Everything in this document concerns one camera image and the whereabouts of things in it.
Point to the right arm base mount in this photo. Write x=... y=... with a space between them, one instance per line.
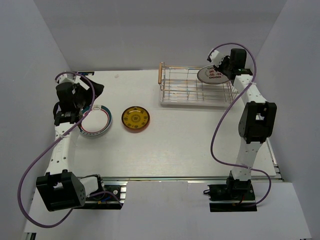
x=230 y=195

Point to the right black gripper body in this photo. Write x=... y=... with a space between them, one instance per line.
x=226 y=63

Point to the white plate green rim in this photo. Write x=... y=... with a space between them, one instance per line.
x=99 y=118

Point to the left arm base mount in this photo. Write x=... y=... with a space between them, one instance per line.
x=106 y=197

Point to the metal wire dish rack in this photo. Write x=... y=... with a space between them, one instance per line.
x=179 y=85

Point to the yellow patterned plate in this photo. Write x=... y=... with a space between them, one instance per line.
x=135 y=116

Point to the white plate red lettering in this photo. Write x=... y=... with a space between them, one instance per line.
x=93 y=135

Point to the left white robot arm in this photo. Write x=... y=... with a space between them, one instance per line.
x=60 y=188

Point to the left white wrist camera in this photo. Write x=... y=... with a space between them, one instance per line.
x=65 y=78

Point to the black label sticker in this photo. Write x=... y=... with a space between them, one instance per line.
x=86 y=73

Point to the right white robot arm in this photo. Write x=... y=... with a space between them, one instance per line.
x=256 y=122

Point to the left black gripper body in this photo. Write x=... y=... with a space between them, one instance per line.
x=80 y=91

